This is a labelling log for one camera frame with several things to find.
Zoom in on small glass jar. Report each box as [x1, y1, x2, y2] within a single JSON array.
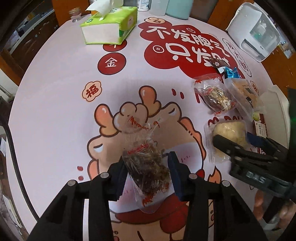
[[69, 8, 82, 23]]

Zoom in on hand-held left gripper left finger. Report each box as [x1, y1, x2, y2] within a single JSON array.
[[28, 156, 127, 241]]

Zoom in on white pill bottle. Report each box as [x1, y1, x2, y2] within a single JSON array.
[[137, 0, 151, 11]]

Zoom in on translucent squeeze bottle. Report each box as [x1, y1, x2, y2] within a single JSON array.
[[150, 0, 168, 15]]

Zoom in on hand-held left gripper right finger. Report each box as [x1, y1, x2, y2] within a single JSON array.
[[167, 151, 262, 241]]

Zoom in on pale yellow puff packet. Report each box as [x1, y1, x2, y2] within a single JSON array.
[[204, 120, 251, 164]]

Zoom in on blue-ended bread packet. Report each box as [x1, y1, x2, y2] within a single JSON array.
[[217, 66, 259, 118]]

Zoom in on white sterilizer cabinet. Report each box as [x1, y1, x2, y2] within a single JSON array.
[[225, 3, 284, 62]]

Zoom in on white plastic bin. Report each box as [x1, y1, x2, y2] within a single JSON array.
[[253, 85, 292, 149]]

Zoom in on dark brown snack packet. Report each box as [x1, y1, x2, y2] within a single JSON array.
[[208, 58, 228, 69]]

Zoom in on teal canister with brown lid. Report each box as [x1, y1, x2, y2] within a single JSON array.
[[166, 0, 193, 19]]

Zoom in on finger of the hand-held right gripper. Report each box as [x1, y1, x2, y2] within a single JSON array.
[[246, 132, 292, 160], [212, 134, 275, 163]]

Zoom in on person's right hand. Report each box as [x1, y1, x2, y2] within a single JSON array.
[[254, 191, 296, 231]]

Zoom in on clear red nut packet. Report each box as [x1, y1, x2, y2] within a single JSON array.
[[120, 116, 173, 215], [193, 74, 237, 115]]

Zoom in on green tissue box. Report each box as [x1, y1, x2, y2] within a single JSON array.
[[80, 0, 138, 45]]

